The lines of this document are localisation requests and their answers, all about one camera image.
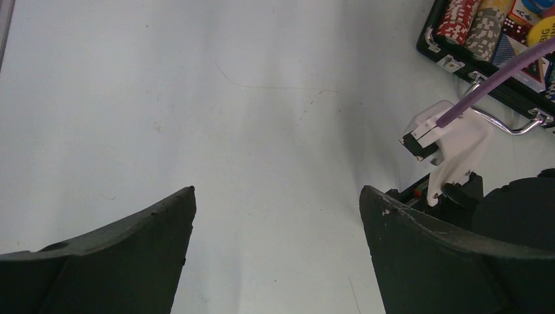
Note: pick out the blue playing card deck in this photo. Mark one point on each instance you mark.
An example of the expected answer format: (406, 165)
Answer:
(507, 49)

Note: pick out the black poker set case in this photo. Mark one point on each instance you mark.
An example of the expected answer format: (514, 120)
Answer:
(459, 61)

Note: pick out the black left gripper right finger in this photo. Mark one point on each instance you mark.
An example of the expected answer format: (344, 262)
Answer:
(425, 265)

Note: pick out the yellow big blind button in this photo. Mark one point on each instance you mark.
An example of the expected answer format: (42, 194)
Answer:
(540, 32)

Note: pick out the all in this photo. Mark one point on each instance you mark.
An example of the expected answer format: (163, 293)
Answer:
(535, 75)

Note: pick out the red poker chip stack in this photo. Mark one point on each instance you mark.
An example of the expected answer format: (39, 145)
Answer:
(456, 21)

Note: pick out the blue dealer button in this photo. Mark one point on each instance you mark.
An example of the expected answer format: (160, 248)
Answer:
(538, 6)

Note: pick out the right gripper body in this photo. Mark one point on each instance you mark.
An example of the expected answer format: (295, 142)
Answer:
(520, 212)

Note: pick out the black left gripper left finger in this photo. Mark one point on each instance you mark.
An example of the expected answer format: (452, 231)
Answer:
(132, 265)

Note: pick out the grey poker chip stack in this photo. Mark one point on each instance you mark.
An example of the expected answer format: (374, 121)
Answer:
(484, 33)

